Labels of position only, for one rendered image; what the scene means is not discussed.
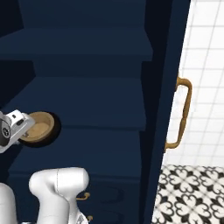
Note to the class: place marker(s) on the navy open cabinet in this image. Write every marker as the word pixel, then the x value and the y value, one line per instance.
pixel 87 96

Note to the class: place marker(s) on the small wooden bowl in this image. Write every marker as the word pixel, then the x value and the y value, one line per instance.
pixel 40 129

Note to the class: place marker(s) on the navy cabinet door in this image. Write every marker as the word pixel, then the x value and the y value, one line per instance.
pixel 163 87

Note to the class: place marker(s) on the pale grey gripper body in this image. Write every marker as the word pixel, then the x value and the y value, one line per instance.
pixel 24 129

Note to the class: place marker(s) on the navy drawer front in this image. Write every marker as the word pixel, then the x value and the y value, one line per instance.
pixel 116 195

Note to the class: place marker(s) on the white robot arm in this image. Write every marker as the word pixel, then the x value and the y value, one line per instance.
pixel 58 186

